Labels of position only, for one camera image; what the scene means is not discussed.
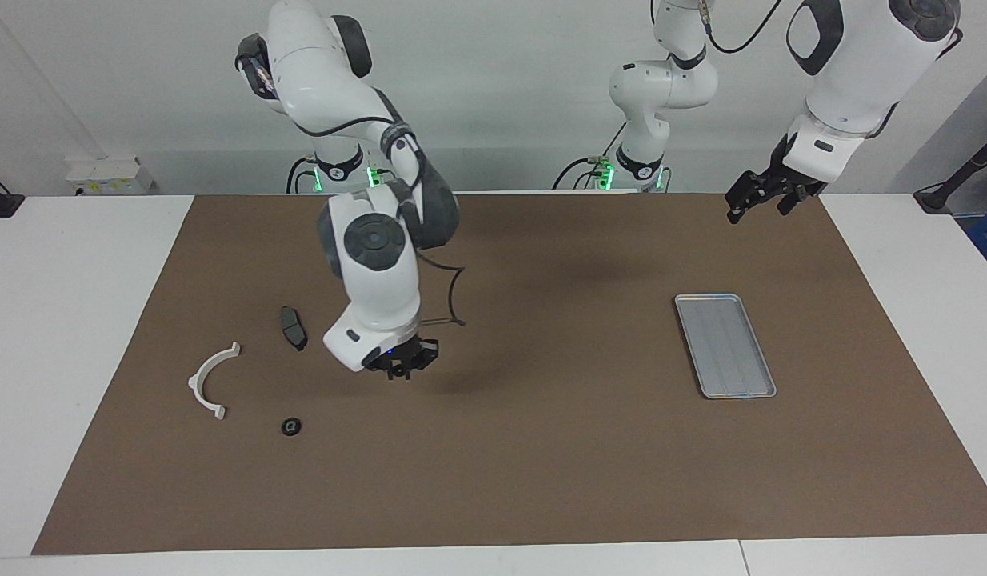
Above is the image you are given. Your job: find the silver metal tray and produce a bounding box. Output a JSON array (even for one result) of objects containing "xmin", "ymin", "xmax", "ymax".
[{"xmin": 674, "ymin": 294, "xmax": 778, "ymax": 400}]

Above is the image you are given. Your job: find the long curved brake pad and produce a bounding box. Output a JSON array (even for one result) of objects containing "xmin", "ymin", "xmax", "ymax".
[{"xmin": 278, "ymin": 306, "xmax": 309, "ymax": 352}]

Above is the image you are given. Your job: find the brown table mat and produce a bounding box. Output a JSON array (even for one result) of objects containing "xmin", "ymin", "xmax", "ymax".
[{"xmin": 31, "ymin": 192, "xmax": 987, "ymax": 557}]

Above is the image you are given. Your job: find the black angled stand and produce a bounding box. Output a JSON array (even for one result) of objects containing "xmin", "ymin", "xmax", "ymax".
[{"xmin": 913, "ymin": 128, "xmax": 987, "ymax": 215}]

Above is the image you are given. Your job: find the white semicircular plastic clamp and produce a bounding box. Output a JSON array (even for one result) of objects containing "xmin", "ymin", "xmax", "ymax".
[{"xmin": 188, "ymin": 342, "xmax": 242, "ymax": 421}]

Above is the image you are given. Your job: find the white power socket box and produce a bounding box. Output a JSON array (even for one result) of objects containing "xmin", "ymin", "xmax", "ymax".
[{"xmin": 66, "ymin": 157, "xmax": 153, "ymax": 197}]

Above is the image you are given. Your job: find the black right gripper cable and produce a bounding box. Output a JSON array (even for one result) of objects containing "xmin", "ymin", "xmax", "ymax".
[{"xmin": 418, "ymin": 252, "xmax": 467, "ymax": 329}]

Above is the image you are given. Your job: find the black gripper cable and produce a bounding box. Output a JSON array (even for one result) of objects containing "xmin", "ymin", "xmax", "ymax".
[
  {"xmin": 701, "ymin": 0, "xmax": 786, "ymax": 56},
  {"xmin": 418, "ymin": 252, "xmax": 467, "ymax": 329}
]

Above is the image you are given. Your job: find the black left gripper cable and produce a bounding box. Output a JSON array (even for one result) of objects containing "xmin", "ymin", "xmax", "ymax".
[{"xmin": 701, "ymin": 0, "xmax": 786, "ymax": 56}]

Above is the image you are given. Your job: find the black arm base cable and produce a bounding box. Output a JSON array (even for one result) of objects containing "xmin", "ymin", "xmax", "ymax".
[{"xmin": 553, "ymin": 156, "xmax": 614, "ymax": 191}]

